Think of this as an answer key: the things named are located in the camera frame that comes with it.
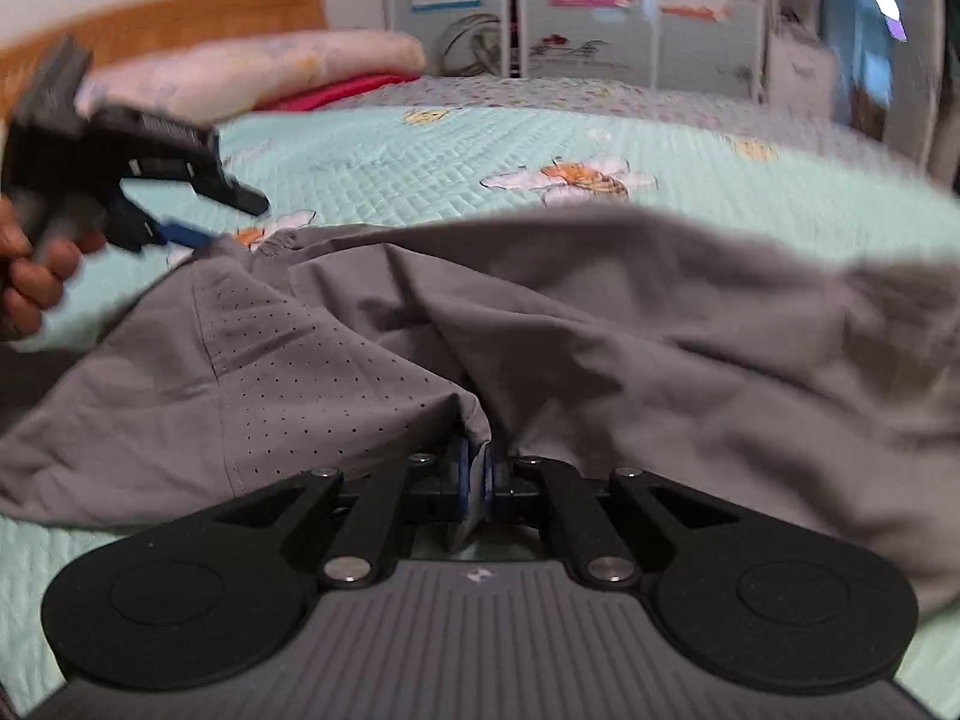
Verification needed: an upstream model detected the quilted bee-print bedspread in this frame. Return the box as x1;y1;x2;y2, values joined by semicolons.
0;75;960;720

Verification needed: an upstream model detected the grey shirt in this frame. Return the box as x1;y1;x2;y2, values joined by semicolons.
0;202;960;616

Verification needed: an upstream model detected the red blanket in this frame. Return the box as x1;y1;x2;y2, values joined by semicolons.
259;73;421;112

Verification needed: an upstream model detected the wooden headboard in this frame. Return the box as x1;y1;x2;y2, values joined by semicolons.
0;0;327;102

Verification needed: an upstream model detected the person's left hand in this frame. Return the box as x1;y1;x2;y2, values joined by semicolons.
0;195;106;342

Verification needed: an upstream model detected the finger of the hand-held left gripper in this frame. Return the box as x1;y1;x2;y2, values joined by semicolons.
109;191;226;252
196;157;269;216

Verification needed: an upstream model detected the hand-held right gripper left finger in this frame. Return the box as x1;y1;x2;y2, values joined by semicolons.
150;441;475;592

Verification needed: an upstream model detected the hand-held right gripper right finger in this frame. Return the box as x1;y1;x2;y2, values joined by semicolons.
480;444;815;587

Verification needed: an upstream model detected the rolled floral quilt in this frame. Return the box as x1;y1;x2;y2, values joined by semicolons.
75;30;428;117

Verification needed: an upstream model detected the sliding-door wardrobe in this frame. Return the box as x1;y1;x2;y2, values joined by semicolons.
382;0;773;91

